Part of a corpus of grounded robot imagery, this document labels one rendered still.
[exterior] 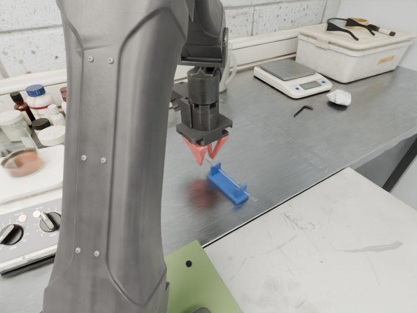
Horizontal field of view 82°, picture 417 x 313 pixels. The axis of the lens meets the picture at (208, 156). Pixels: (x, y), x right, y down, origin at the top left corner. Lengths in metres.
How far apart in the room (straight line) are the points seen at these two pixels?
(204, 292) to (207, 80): 0.31
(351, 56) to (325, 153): 0.49
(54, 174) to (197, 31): 0.34
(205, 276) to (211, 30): 0.32
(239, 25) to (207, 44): 0.75
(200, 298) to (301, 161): 0.40
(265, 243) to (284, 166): 0.21
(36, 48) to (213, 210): 0.68
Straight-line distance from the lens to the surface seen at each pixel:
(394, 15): 1.44
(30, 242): 0.49
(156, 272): 0.17
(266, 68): 1.01
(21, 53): 0.90
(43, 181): 0.50
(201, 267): 0.35
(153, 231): 0.16
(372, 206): 0.59
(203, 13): 0.32
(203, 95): 0.43
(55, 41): 0.89
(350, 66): 1.07
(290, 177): 0.57
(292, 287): 0.43
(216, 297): 0.34
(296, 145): 0.67
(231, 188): 0.51
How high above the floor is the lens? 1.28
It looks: 40 degrees down
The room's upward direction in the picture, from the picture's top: straight up
